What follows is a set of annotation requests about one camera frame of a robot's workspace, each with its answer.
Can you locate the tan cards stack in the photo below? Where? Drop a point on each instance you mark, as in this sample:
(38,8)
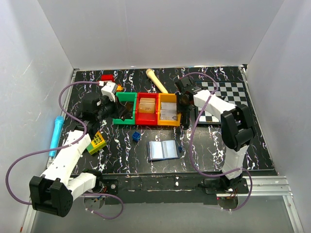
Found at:
(147,105)

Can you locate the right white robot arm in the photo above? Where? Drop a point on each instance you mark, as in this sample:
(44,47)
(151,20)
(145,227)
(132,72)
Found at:
(237,126)

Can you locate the red plastic bin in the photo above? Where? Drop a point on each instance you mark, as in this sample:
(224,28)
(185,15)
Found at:
(143,118)

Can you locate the blue toy microphone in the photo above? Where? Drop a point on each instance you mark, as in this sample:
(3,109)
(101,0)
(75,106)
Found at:
(58,124)

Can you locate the blue leather card holder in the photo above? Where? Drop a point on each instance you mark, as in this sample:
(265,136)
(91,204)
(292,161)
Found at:
(162,150)

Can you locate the green plastic bin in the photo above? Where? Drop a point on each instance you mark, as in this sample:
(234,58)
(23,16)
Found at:
(126,96)

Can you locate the yellow green toy house block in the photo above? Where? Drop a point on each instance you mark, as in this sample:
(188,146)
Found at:
(96,144)

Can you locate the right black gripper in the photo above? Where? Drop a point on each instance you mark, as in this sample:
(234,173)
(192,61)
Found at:
(183,110)

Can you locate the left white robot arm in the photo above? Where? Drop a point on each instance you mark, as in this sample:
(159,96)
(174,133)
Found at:
(54,191)

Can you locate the white cards stack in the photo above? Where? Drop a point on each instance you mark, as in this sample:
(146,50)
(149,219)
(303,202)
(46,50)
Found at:
(168,111)

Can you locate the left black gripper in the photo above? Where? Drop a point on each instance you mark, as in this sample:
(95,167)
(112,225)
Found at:
(118,108)

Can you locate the red toy window block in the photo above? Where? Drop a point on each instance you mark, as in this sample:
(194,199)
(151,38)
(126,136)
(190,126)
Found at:
(107,78)

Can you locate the orange plastic bin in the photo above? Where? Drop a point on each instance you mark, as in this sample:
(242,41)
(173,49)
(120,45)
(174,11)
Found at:
(162,97)

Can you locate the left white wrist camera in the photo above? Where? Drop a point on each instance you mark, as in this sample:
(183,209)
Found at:
(108,88)

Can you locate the small blue toy brick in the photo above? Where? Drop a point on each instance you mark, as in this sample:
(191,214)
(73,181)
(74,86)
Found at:
(136,136)

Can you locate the black white chessboard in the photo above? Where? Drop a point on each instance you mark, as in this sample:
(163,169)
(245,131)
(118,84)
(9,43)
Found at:
(235,94)

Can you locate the cream toy microphone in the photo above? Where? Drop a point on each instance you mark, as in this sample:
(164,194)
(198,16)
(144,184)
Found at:
(151,75)

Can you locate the black VIP credit card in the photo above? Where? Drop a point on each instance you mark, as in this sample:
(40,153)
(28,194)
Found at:
(127,110)

